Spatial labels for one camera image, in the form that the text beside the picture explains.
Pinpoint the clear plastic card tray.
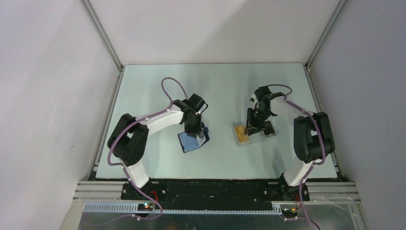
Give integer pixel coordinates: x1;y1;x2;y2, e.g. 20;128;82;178
233;120;279;146

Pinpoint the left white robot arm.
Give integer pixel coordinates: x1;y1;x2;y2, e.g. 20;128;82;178
107;94;210;200

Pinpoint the orange card stack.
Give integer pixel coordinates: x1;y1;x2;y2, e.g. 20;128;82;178
234;125;250;144

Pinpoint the left controller board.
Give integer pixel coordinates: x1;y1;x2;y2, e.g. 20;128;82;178
137;203;155;211

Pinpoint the grey cable duct strip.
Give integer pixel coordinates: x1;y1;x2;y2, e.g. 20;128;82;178
83;202;282;215

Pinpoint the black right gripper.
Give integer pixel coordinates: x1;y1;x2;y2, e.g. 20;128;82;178
244;107;272;136

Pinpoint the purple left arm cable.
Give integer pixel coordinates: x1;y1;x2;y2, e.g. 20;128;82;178
107;77;189;221

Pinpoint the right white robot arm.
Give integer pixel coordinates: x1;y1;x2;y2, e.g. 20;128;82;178
243;85;335;200

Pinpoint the controller board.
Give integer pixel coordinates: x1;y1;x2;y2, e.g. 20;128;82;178
282;208;300;213
137;203;155;211

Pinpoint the blue card holder wallet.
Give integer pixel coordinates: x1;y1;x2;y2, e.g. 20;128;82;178
178;127;210;153

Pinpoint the right controller board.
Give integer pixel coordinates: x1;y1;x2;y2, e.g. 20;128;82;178
282;208;300;213

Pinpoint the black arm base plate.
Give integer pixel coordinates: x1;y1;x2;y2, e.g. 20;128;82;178
121;179;310;210

